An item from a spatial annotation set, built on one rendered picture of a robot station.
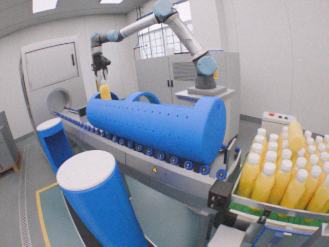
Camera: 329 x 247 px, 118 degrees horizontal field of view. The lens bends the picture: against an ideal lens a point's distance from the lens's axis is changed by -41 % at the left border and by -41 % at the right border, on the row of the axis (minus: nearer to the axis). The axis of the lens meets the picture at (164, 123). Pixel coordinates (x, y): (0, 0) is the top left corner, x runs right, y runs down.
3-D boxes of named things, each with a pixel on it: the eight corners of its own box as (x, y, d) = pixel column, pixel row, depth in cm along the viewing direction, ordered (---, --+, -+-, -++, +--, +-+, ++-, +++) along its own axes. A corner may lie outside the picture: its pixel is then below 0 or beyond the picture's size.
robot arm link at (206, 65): (218, 67, 97) (167, 1, 83) (222, 70, 84) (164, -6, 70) (202, 76, 102) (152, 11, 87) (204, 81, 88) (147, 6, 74)
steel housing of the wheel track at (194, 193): (77, 129, 218) (71, 107, 205) (234, 193, 89) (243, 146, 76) (61, 137, 197) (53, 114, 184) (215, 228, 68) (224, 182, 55)
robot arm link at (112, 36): (120, 30, 95) (106, 33, 97) (112, 28, 85) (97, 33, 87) (121, 40, 99) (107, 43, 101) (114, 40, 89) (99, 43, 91)
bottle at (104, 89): (103, 109, 106) (97, 84, 100) (104, 107, 113) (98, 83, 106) (112, 107, 108) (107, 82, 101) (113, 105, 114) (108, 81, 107)
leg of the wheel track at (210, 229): (206, 235, 117) (213, 191, 93) (212, 238, 114) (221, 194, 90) (203, 240, 113) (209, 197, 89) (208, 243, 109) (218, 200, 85)
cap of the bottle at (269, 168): (260, 170, 42) (262, 166, 42) (266, 164, 44) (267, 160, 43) (271, 175, 39) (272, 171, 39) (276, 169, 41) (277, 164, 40)
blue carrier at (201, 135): (120, 118, 135) (111, 85, 122) (226, 141, 82) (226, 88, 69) (93, 135, 116) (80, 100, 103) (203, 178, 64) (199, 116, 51)
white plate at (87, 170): (126, 169, 59) (127, 171, 59) (102, 143, 79) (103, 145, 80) (60, 198, 43) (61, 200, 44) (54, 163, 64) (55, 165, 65)
